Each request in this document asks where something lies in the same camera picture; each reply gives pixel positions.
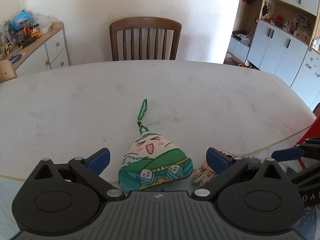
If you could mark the small cartoon tiger figure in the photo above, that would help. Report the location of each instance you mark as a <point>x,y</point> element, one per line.
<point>215,163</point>

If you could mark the white wall cabinet unit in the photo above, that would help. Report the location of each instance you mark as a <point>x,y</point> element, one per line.
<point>280,37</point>

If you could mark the brown wooden chair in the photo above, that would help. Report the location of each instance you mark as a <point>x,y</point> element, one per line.
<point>150,38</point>

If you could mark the green zongzi plush pouch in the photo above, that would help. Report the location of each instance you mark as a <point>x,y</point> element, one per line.
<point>152,160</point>

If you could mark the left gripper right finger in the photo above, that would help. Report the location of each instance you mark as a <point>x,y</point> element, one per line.
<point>216,185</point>

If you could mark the white drawer sideboard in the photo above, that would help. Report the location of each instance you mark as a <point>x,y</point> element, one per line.
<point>46,53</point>

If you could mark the white red cardboard box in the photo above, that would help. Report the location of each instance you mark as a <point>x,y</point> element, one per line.
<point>313,132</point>

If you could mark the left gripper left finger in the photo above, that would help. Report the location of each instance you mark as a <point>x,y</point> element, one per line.
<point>87,172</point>

